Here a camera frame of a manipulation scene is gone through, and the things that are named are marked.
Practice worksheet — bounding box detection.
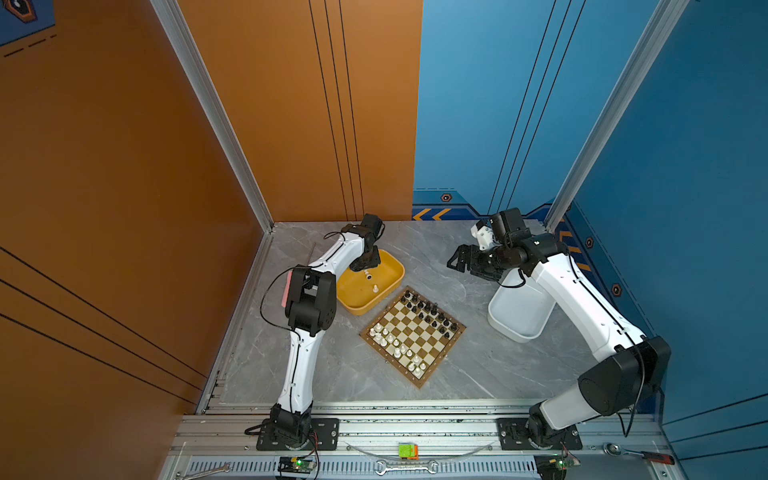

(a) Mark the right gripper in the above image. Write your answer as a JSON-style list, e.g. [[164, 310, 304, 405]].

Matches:
[[445, 244, 510, 281]]

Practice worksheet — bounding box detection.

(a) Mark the white plastic tray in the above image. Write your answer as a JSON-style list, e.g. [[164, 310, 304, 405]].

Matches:
[[487, 269, 555, 343]]

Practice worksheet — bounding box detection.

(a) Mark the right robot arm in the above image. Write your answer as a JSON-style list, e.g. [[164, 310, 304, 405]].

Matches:
[[446, 208, 671, 449]]

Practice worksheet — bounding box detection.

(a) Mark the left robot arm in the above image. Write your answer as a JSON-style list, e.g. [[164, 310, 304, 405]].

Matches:
[[264, 214, 385, 449]]

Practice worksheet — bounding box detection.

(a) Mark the wooden chess board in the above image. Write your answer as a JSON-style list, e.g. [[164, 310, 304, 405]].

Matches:
[[360, 286, 466, 388]]

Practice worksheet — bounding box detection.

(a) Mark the right green circuit board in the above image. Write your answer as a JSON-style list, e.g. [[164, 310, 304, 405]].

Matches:
[[534, 456, 581, 480]]

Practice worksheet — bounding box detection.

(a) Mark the green circuit board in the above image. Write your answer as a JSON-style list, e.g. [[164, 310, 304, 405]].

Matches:
[[534, 456, 581, 480], [277, 456, 317, 478]]

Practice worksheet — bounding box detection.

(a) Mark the left green circuit board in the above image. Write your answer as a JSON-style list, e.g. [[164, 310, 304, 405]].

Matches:
[[277, 456, 317, 478]]

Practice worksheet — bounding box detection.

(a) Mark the yellow plastic tray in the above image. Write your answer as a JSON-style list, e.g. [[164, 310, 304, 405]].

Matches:
[[337, 250, 405, 316]]

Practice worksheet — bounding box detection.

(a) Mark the pink flat tool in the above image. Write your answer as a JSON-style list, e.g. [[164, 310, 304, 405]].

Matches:
[[281, 269, 293, 309]]

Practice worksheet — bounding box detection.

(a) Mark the orange green small block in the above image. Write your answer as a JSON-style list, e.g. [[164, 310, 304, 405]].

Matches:
[[398, 443, 419, 460]]

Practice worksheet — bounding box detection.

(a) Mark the silver combination wrench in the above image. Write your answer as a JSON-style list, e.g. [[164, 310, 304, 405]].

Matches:
[[374, 459, 440, 476]]

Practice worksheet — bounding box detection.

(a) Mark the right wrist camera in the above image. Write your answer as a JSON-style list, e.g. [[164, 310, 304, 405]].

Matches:
[[470, 220, 497, 251]]

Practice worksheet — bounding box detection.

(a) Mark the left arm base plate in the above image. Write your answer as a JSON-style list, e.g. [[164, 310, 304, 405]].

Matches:
[[256, 417, 340, 452]]

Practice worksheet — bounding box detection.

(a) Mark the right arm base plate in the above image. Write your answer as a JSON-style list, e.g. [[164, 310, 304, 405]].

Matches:
[[496, 417, 583, 451]]

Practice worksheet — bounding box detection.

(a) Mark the aluminium rail frame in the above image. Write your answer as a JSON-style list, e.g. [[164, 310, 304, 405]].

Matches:
[[159, 400, 684, 479]]

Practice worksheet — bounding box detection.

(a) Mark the red handled ratchet wrench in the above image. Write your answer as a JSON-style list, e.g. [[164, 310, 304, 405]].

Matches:
[[603, 443, 676, 465]]

